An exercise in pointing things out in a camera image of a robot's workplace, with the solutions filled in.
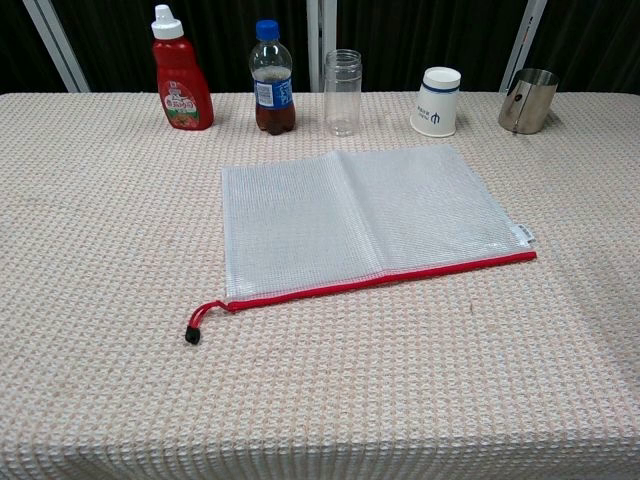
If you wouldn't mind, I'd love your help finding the white mesh zipper pouch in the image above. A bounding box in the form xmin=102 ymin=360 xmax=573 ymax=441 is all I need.
xmin=184 ymin=144 xmax=539 ymax=346

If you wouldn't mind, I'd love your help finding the beige waffle weave tablecloth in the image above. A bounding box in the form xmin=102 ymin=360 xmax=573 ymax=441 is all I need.
xmin=0 ymin=91 xmax=640 ymax=480

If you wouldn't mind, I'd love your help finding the clear empty plastic jar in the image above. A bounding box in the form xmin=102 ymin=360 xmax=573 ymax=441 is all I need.
xmin=323 ymin=48 xmax=363 ymax=138

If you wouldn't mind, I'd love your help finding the cola bottle with blue cap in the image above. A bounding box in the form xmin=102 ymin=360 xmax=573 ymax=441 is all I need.
xmin=248 ymin=19 xmax=297 ymax=137

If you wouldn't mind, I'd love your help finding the white paper cup blue print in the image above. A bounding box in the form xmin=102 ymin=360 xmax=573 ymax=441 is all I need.
xmin=409 ymin=66 xmax=462 ymax=139

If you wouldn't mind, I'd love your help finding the red ketchup squeeze bottle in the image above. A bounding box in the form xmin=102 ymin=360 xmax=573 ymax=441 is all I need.
xmin=151 ymin=4 xmax=215 ymax=132

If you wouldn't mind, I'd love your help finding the stainless steel cup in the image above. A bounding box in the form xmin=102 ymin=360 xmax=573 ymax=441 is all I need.
xmin=497 ymin=68 xmax=560 ymax=136

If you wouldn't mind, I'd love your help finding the white metal frame post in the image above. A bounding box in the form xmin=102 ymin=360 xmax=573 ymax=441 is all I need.
xmin=305 ymin=0 xmax=338 ymax=93
xmin=22 ymin=0 xmax=91 ymax=94
xmin=498 ymin=0 xmax=548 ymax=94

